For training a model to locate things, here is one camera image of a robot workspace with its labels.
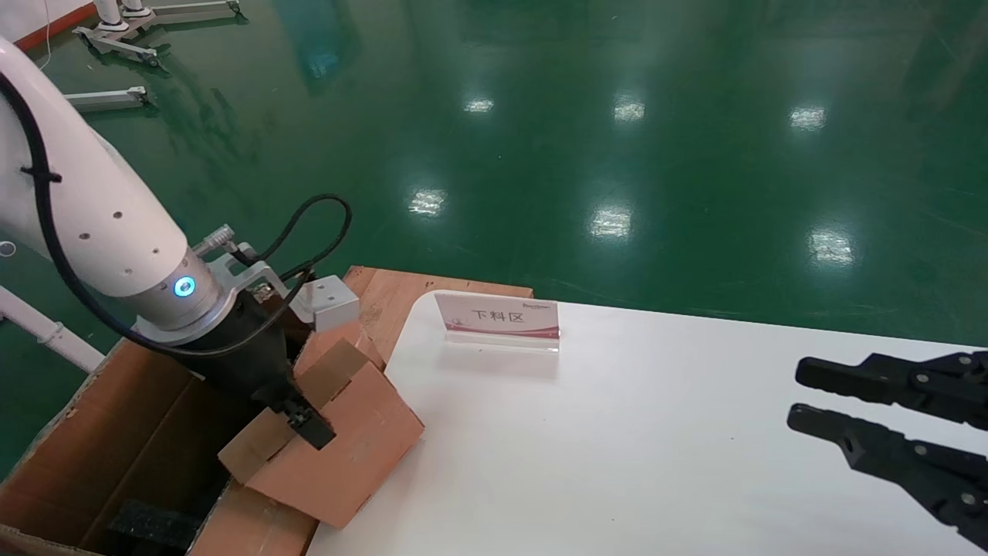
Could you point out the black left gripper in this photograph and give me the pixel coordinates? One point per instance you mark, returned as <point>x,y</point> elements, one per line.
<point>247,355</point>

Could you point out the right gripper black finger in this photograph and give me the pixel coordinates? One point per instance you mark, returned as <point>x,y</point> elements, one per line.
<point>926,382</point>
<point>911,459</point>

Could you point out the small cardboard box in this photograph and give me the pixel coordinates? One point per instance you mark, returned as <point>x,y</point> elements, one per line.
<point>347,455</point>

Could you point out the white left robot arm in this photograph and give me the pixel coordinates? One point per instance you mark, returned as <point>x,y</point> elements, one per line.
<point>93,201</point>

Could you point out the large open cardboard box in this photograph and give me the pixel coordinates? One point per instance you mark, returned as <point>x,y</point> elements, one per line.
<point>93,432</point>

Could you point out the black foam block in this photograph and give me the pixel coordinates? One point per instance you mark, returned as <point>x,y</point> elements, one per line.
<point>154,525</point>

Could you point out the acrylic sign with Chinese text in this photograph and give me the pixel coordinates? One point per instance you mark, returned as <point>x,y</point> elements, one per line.
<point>498,315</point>

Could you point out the white stand of black humanoid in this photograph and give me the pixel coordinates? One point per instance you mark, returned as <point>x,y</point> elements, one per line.
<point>108,99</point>

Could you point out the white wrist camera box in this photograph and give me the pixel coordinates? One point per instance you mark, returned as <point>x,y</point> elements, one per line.
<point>332,305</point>

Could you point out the silver camera bracket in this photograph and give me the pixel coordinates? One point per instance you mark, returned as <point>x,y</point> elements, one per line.
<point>258,272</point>

